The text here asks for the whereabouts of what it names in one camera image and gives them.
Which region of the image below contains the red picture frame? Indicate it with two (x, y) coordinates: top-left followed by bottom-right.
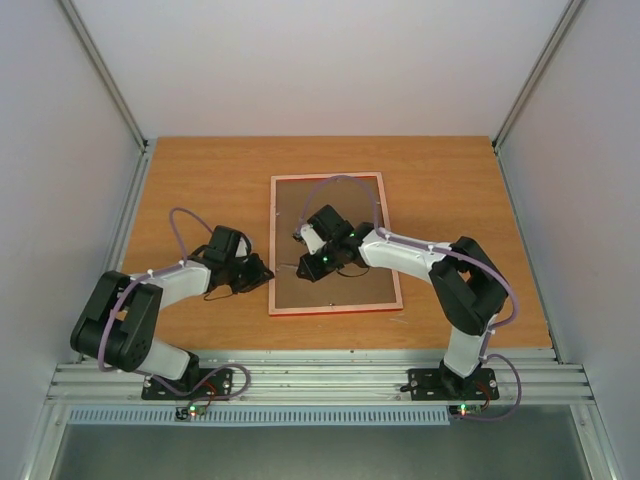
(269, 172), (403, 316)

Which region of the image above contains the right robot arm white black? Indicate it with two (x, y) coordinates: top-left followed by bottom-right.
(293, 205), (512, 399)

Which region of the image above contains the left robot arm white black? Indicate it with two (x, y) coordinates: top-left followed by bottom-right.
(70, 226), (274, 398)

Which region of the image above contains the left small circuit board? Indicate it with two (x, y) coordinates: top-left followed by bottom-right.
(174, 405), (208, 421)

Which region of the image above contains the small circuit board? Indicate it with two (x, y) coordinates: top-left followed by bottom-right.
(449, 403), (487, 418)
(174, 405), (208, 421)

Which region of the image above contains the right small circuit board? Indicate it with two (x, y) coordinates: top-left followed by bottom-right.
(449, 403), (487, 418)

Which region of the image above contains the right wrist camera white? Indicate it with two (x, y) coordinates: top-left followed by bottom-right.
(293, 223), (326, 255)

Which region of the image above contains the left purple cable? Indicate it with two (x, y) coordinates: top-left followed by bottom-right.
(97, 207), (251, 401)

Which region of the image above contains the purple cable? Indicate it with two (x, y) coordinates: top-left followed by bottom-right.
(298, 174), (524, 421)
(97, 207), (251, 401)

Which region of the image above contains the aluminium front rail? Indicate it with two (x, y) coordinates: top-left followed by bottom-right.
(46, 348), (595, 406)

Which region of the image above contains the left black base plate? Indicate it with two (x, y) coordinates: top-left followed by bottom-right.
(141, 368), (233, 401)

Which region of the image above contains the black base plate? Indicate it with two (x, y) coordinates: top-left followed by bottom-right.
(141, 368), (233, 401)
(401, 367), (500, 401)

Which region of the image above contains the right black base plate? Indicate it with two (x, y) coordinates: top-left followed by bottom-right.
(401, 367), (500, 401)

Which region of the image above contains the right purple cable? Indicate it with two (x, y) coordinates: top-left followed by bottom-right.
(298, 174), (524, 421)

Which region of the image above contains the grey slotted cable duct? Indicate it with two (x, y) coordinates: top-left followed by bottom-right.
(68, 405), (450, 427)

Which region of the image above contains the left aluminium corner post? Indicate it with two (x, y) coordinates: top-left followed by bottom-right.
(56, 0), (148, 153)

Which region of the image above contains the aluminium corner post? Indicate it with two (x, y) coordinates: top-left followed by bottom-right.
(56, 0), (148, 153)
(491, 0), (586, 156)

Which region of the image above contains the right aluminium corner post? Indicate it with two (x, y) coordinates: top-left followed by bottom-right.
(491, 0), (586, 156)

